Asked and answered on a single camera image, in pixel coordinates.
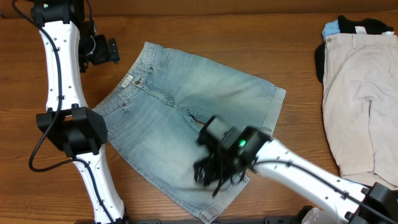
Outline light blue denim shorts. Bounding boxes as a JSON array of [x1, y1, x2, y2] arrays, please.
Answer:
[[95, 42, 285, 223]]

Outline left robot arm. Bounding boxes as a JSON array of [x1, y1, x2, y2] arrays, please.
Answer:
[[31, 1, 128, 223]]

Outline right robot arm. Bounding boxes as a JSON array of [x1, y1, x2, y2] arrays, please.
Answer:
[[193, 116, 397, 223]]

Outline beige pink shorts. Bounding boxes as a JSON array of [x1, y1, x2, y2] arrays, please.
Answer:
[[322, 34, 397, 190]]

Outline light blue garment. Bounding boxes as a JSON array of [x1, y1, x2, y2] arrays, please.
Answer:
[[322, 20, 340, 40]]

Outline black garment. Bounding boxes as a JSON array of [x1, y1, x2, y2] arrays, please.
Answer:
[[315, 15, 394, 83]]

